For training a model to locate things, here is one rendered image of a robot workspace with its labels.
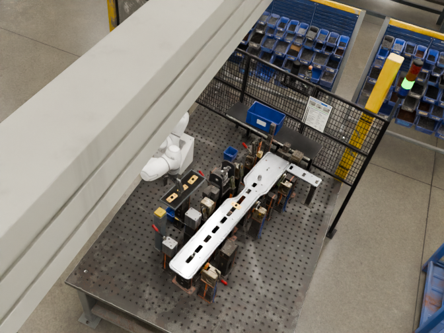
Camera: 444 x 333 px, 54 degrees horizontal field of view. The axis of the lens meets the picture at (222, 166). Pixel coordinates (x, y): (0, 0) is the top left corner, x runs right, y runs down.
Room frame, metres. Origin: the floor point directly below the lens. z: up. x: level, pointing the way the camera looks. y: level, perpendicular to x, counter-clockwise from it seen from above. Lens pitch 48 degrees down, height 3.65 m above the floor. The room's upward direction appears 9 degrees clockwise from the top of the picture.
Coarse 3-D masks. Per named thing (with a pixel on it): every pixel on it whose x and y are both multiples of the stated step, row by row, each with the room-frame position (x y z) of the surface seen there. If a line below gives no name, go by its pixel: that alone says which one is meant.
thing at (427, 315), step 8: (440, 248) 2.36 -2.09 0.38; (432, 256) 2.37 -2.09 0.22; (440, 256) 2.34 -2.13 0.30; (424, 264) 2.39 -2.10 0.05; (432, 264) 2.31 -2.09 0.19; (440, 264) 2.33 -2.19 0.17; (432, 272) 2.22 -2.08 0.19; (440, 272) 2.26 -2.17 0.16; (432, 280) 2.15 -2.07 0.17; (440, 280) 2.17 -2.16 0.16; (432, 288) 2.07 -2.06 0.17; (440, 288) 2.09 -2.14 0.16; (424, 296) 1.98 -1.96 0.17; (432, 296) 1.99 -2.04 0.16; (440, 296) 2.01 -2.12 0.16; (424, 304) 1.89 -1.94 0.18; (432, 304) 1.91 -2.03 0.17; (440, 304) 1.93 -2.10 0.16; (424, 312) 1.81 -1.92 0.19; (432, 312) 1.84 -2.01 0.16; (440, 312) 1.65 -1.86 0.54; (424, 320) 1.73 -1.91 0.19; (432, 320) 1.64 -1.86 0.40; (440, 320) 1.63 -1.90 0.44; (424, 328) 1.64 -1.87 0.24; (432, 328) 1.63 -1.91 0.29; (440, 328) 1.70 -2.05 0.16
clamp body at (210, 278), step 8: (208, 272) 1.40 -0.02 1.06; (216, 272) 1.43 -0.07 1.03; (208, 280) 1.38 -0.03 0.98; (216, 280) 1.37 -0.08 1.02; (200, 288) 1.40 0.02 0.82; (208, 288) 1.40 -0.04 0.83; (216, 288) 1.42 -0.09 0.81; (200, 296) 1.39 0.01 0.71; (208, 296) 1.37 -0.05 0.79; (216, 296) 1.42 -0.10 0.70
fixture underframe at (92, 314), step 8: (80, 296) 1.37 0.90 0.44; (88, 296) 1.38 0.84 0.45; (88, 304) 1.36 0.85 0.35; (88, 312) 1.36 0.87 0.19; (96, 312) 1.36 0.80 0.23; (104, 312) 1.37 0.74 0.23; (80, 320) 1.35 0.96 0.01; (88, 320) 1.36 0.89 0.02; (96, 320) 1.37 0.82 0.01; (112, 320) 1.31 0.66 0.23; (120, 320) 1.32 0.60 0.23; (128, 320) 1.33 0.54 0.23; (128, 328) 1.27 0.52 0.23; (136, 328) 1.28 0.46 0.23; (144, 328) 1.29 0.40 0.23
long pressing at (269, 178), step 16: (272, 160) 2.55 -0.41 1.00; (256, 176) 2.34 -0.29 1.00; (272, 176) 2.37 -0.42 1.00; (240, 192) 2.15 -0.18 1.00; (256, 192) 2.18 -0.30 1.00; (224, 208) 1.98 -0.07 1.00; (240, 208) 2.00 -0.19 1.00; (208, 224) 1.81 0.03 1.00; (224, 224) 1.83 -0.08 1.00; (192, 240) 1.65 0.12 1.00; (176, 256) 1.51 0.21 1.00; (208, 256) 1.55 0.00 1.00; (176, 272) 1.40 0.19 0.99; (192, 272) 1.41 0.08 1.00
